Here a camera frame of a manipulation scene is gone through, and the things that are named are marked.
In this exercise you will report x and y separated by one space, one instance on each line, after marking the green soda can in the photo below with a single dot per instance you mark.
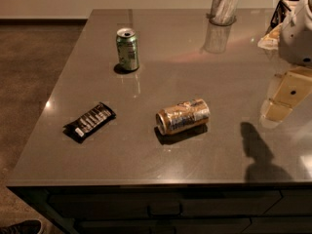
126 41

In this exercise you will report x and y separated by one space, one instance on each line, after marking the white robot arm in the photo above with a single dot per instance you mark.
288 38

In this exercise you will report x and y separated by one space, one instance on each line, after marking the black wire basket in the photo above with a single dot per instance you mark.
283 8

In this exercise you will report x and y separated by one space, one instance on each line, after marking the orange soda can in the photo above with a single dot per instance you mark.
182 116

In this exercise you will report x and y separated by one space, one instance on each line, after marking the dark cabinet with drawers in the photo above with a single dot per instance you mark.
163 210

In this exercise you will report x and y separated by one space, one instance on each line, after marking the mesh cup with napkins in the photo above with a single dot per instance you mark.
223 12

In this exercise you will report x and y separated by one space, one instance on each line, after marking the black shoe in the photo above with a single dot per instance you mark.
26 227

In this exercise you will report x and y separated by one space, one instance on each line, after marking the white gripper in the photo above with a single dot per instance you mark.
297 43

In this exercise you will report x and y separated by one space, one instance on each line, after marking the black snack bar wrapper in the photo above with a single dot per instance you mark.
88 123

